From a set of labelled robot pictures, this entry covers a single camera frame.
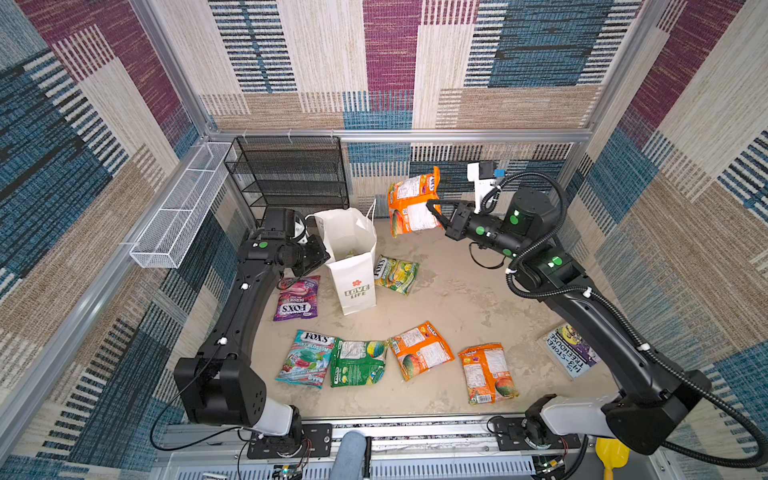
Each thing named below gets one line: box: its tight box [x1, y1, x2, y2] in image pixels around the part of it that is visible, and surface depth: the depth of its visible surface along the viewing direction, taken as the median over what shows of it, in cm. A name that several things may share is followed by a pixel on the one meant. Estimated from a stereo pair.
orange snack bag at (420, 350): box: [389, 321, 455, 382], surface depth 87 cm
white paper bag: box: [305, 199, 378, 316], surface depth 89 cm
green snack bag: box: [330, 337, 388, 388], surface depth 85 cm
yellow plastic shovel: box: [595, 437, 631, 480], surface depth 71 cm
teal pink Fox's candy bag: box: [275, 330, 334, 390], surface depth 85 cm
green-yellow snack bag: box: [374, 254, 420, 295], surface depth 104 cm
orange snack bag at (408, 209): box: [388, 166, 443, 238], surface depth 65 cm
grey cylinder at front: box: [329, 430, 367, 480], surface depth 70 cm
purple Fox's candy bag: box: [273, 275, 321, 321], surface depth 98 cm
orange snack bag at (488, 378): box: [458, 342, 520, 405], surface depth 83 cm
